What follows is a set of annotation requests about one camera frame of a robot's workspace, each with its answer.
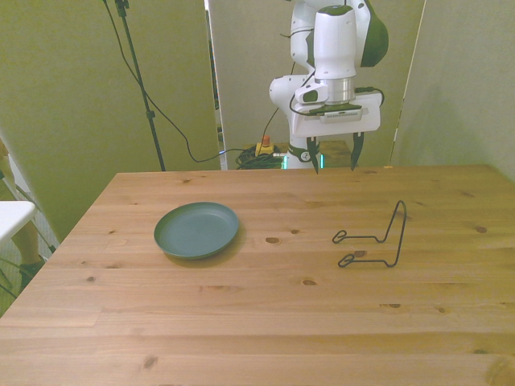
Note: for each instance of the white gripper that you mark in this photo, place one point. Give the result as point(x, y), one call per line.
point(338, 127)

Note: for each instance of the teal round plate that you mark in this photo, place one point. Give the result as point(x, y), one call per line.
point(196, 230)

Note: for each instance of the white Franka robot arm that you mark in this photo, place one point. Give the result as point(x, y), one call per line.
point(334, 44)

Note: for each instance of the yellow emergency stop button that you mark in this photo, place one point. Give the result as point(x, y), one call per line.
point(264, 148)

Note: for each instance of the black tripod stand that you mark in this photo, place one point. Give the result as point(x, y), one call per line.
point(138, 76)

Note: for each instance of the dark shoe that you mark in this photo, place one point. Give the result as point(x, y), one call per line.
point(31, 271)

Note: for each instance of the white stool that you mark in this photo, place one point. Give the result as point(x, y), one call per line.
point(12, 217)

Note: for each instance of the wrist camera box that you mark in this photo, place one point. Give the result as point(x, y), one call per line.
point(340, 114)

